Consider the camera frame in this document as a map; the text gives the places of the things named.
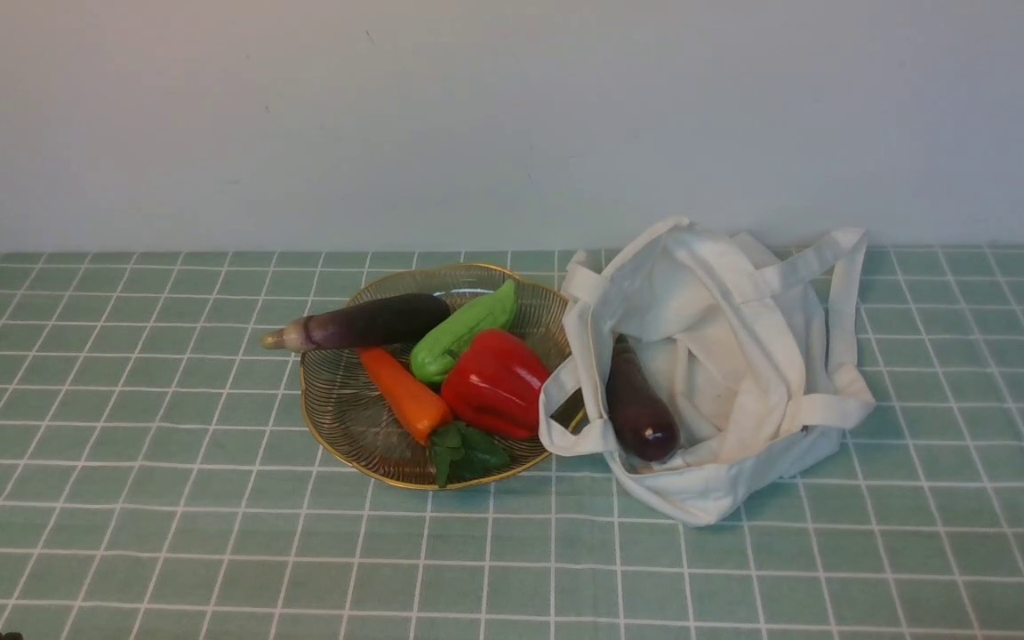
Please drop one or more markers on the long purple eggplant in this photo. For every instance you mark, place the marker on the long purple eggplant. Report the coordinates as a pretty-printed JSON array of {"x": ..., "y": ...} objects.
[{"x": 391, "y": 320}]

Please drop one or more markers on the green pepper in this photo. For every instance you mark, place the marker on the green pepper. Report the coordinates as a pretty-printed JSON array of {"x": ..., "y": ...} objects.
[{"x": 433, "y": 357}]

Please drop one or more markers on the red bell pepper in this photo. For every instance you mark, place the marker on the red bell pepper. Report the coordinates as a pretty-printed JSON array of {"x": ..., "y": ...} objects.
[{"x": 495, "y": 386}]

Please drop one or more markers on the gold-rimmed glass plate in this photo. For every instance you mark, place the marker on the gold-rimmed glass plate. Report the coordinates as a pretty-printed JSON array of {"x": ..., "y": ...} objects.
[{"x": 346, "y": 413}]

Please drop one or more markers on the green checkered tablecloth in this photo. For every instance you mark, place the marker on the green checkered tablecloth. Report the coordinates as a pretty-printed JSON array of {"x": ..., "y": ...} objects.
[{"x": 157, "y": 480}]

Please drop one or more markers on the dark purple eggplant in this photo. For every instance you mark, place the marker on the dark purple eggplant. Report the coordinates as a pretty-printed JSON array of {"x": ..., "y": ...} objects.
[{"x": 643, "y": 423}]

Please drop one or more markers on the white cloth bag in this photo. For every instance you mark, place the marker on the white cloth bag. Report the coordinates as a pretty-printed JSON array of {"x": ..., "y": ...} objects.
[{"x": 755, "y": 357}]

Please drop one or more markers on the orange carrot with leaves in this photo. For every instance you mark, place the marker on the orange carrot with leaves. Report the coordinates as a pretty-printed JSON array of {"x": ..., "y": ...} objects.
[{"x": 459, "y": 452}]

